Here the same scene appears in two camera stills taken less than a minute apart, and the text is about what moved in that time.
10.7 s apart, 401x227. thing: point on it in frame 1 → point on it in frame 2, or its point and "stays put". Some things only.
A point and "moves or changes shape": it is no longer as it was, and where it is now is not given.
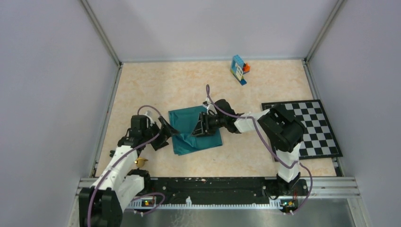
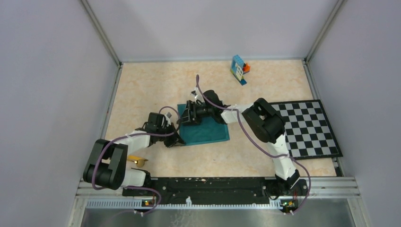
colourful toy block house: (238, 68) stays put
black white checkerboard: (318, 141) stays put
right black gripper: (201, 128) → (187, 117)
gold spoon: (140, 162) stays put
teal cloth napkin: (185, 120) moves or changes shape
